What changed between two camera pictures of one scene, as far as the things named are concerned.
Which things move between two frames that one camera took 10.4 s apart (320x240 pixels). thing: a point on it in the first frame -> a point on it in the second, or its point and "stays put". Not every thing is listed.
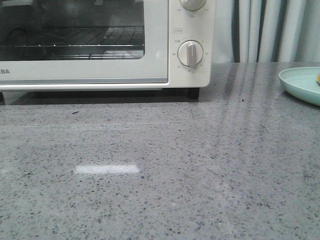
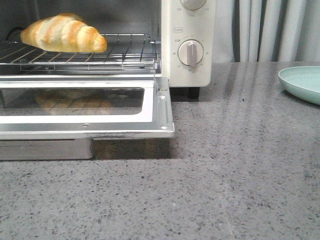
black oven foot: x=193 y=93 stays put
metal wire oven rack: x=86 y=43 -> x=124 y=52
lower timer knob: x=190 y=53 stays put
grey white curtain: x=266 y=31 stays put
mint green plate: x=301 y=82 stays put
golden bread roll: x=318 y=79 -> x=64 y=32
